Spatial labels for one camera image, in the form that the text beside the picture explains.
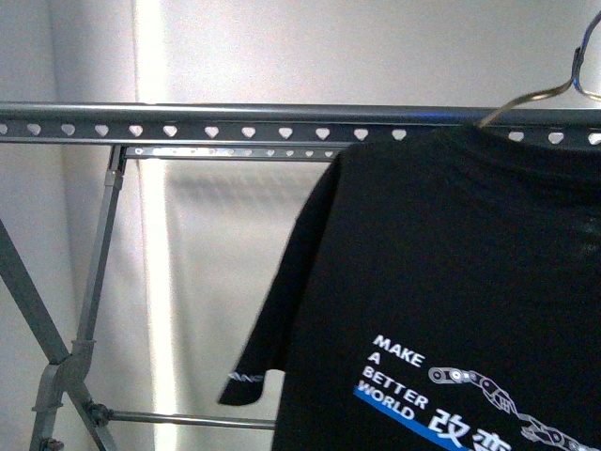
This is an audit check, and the black printed t-shirt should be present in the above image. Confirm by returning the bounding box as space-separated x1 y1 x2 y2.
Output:
219 127 600 450

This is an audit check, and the metal wire hanger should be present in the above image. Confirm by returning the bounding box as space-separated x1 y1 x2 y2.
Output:
475 12 600 129

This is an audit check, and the lower grey rack crossbar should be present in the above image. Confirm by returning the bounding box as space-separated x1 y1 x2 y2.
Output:
86 403 275 430

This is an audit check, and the grey rack support leg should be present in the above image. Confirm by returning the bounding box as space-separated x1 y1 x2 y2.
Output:
30 146 126 450

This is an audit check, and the grey crossing rack leg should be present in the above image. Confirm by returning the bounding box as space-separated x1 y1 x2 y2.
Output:
1 227 117 450

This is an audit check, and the grey rear rack rail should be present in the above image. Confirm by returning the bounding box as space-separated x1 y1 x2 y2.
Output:
125 146 344 163

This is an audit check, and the grey perforated front rack rail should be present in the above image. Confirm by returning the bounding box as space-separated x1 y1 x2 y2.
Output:
0 101 601 154

